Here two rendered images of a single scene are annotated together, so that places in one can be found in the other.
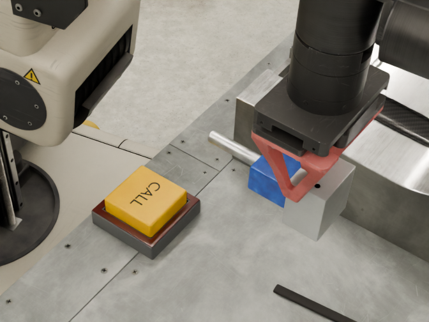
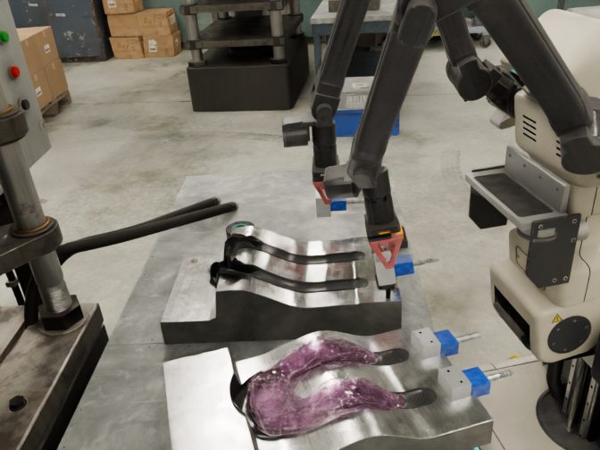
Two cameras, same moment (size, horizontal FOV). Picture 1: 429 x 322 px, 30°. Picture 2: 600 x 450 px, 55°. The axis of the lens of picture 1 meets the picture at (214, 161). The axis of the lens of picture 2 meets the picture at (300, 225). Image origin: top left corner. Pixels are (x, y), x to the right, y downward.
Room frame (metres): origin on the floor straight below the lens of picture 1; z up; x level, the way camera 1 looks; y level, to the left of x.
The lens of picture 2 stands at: (1.56, -0.80, 1.60)
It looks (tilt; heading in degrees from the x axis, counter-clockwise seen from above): 29 degrees down; 150
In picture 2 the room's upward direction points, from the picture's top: 5 degrees counter-clockwise
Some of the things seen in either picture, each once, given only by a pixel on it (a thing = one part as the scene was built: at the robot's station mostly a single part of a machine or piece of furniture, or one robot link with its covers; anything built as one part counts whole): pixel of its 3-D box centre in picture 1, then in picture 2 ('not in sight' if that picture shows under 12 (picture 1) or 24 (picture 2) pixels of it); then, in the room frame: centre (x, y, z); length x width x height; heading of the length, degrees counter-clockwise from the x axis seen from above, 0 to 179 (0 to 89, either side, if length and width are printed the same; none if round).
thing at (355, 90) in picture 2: not in sight; (360, 93); (-1.98, 1.87, 0.28); 0.61 x 0.41 x 0.15; 50
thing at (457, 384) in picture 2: not in sight; (479, 381); (1.06, -0.18, 0.86); 0.13 x 0.05 x 0.05; 74
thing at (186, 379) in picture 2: not in sight; (321, 401); (0.94, -0.43, 0.86); 0.50 x 0.26 x 0.11; 74
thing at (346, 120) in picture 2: not in sight; (360, 114); (-1.98, 1.87, 0.11); 0.61 x 0.41 x 0.22; 50
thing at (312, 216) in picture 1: (271, 168); (342, 202); (0.48, -0.05, 0.93); 0.13 x 0.05 x 0.05; 56
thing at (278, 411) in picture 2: not in sight; (320, 379); (0.93, -0.42, 0.90); 0.26 x 0.18 x 0.08; 74
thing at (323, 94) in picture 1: (327, 71); (325, 155); (0.46, -0.08, 1.06); 0.10 x 0.07 x 0.07; 146
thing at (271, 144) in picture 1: (306, 149); not in sight; (0.45, -0.07, 0.99); 0.07 x 0.07 x 0.09; 56
